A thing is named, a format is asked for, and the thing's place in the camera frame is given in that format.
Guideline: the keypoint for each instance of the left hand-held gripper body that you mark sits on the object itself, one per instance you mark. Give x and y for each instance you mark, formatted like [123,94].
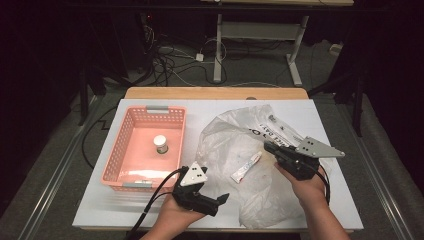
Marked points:
[193,198]

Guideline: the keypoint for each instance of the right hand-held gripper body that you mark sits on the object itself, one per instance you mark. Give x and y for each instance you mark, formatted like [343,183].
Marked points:
[296,163]

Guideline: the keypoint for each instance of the white ointment tube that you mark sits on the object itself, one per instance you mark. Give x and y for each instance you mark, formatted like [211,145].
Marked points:
[246,166]

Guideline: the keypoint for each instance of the clear printed plastic bag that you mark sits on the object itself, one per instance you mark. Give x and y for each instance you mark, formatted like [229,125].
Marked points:
[233,140]

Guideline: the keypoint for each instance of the white dropper bottle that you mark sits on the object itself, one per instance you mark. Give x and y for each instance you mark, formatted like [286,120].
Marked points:
[161,144]

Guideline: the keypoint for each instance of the pink plastic basket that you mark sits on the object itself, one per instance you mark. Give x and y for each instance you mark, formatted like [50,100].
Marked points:
[140,156]

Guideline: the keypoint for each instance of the person's left hand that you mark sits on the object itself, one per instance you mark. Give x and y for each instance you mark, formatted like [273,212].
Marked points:
[176,216]

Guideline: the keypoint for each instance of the person's right hand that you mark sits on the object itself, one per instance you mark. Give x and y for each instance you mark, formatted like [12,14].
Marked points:
[310,193]

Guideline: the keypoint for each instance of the white board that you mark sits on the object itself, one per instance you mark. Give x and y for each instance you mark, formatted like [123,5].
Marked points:
[200,110]

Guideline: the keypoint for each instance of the wooden table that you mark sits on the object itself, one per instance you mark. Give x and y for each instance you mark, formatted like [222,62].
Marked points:
[216,93]

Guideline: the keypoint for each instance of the black metal stand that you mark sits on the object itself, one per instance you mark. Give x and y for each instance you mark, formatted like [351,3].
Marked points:
[83,100]
[357,106]

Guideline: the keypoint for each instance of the white power adapter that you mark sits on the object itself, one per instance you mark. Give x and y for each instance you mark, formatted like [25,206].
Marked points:
[199,57]

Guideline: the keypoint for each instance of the white power strip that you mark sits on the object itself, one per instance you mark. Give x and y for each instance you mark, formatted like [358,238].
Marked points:
[336,49]

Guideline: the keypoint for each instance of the white-framed desk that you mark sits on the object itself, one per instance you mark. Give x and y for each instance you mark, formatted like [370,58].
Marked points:
[256,30]

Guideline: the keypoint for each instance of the metal floor rail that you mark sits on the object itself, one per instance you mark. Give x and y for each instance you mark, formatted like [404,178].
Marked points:
[46,200]
[386,200]

